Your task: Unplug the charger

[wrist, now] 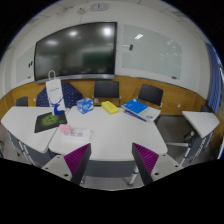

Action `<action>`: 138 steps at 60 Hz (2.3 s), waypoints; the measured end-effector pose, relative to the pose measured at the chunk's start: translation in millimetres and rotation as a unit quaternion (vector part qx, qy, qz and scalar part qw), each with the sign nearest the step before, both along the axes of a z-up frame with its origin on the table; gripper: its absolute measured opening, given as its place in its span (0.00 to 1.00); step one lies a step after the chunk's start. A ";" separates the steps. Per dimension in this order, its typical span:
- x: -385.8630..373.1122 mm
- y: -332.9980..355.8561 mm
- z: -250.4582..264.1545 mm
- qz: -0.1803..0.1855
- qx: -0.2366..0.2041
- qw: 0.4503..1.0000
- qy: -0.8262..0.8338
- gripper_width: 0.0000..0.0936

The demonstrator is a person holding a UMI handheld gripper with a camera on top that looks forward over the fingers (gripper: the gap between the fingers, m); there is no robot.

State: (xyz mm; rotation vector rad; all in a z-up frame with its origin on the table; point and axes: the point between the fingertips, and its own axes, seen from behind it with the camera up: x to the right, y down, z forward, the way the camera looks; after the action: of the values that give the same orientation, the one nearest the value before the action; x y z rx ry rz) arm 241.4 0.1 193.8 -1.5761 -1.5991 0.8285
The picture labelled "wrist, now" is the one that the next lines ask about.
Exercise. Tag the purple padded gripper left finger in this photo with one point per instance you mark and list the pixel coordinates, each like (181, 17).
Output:
(72, 166)

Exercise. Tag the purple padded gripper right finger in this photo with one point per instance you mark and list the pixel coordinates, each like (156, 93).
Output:
(153, 166)

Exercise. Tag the pink charger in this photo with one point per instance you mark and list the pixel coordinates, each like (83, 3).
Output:
(65, 129)

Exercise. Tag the white packet on table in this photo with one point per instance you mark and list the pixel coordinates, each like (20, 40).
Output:
(79, 134)

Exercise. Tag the white centre table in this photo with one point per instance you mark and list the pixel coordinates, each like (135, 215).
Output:
(112, 136)

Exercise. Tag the white table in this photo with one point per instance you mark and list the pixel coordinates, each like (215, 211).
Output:
(20, 122)
(112, 136)
(204, 124)

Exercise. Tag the white booklet under book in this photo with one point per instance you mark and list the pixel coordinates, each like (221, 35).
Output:
(148, 115)

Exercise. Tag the black green mouse pad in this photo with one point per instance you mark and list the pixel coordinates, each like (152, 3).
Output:
(48, 121)

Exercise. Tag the blue book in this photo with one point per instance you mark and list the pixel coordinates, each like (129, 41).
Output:
(135, 106)

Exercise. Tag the blue tissue box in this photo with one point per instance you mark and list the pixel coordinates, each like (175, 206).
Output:
(85, 105)

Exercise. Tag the blue patterned chair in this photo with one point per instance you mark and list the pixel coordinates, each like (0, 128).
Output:
(70, 93)

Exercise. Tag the black chair right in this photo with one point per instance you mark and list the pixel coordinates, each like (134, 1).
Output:
(151, 94)

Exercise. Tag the black chair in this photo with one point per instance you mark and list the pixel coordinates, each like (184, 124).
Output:
(106, 89)
(151, 94)

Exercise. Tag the white right table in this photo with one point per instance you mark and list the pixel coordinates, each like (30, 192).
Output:
(204, 124)

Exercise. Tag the white left table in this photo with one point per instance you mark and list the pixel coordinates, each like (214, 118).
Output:
(20, 122)

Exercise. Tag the black chair middle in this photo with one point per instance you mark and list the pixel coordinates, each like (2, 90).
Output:
(106, 89)

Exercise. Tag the white paper bag blue deer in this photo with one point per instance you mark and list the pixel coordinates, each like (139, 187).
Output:
(54, 93)

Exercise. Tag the blue curtain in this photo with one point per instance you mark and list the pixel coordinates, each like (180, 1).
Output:
(215, 88)

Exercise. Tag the glass whiteboard on wall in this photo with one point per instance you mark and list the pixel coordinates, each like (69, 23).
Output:
(150, 51)

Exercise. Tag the large black wall screen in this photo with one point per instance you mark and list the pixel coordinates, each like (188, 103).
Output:
(85, 51)

